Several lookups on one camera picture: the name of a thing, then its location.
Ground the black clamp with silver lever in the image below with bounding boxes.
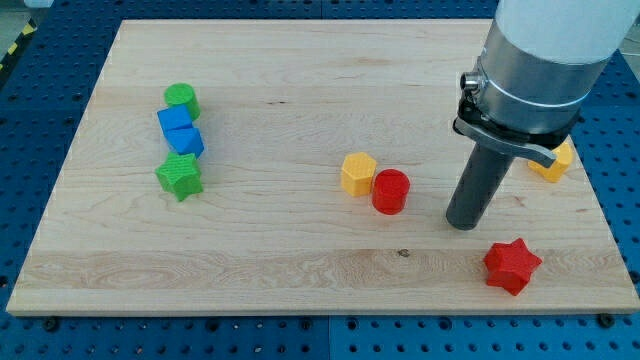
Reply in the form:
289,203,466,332
453,96,580,168

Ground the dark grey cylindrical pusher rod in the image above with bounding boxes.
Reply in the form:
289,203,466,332
446,144,513,230

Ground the red star block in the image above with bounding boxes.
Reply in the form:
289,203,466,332
483,238,543,296

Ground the yellow block behind arm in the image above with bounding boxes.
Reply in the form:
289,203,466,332
527,141,574,183

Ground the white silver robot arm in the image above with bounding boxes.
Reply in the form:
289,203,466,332
446,0,639,230

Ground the light wooden board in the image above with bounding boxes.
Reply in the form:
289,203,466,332
7,20,639,317

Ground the green star block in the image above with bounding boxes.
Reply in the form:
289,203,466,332
155,152,203,202

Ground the red cylinder block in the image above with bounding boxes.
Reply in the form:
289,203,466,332
372,169,410,215

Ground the yellow hexagon block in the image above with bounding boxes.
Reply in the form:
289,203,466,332
340,152,377,197

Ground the blue triangular block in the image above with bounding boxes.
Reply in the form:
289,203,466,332
164,127,204,158

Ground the blue cube block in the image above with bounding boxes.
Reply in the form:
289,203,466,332
157,105,193,133

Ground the green cylinder block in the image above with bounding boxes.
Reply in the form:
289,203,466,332
164,83,201,120

